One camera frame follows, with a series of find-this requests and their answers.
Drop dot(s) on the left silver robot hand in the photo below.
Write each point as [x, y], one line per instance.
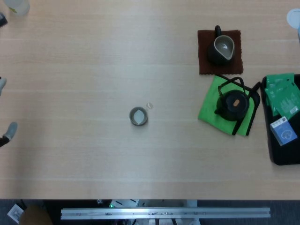
[10, 132]

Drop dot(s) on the small dark tea cup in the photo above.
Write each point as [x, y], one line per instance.
[138, 117]

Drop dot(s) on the white floor socket box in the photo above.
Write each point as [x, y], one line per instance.
[15, 213]

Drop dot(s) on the brown round stool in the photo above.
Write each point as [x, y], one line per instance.
[35, 216]

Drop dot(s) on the frosted glass bottle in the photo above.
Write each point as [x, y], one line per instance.
[20, 7]

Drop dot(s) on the green microfiber cloth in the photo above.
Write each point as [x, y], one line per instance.
[208, 112]

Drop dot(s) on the brown cloth mat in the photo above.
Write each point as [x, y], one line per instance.
[204, 47]

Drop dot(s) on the dark ceramic pouring pitcher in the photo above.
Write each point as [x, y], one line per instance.
[214, 57]

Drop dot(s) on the black plastic tray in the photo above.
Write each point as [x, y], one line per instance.
[281, 154]

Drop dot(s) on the green tea packet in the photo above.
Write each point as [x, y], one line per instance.
[279, 79]
[284, 100]

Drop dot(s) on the blue and white small box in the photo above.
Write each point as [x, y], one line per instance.
[284, 133]

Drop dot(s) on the white round plastic lid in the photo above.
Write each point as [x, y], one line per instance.
[294, 18]

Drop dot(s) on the aluminium profile rail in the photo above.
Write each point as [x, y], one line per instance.
[164, 213]

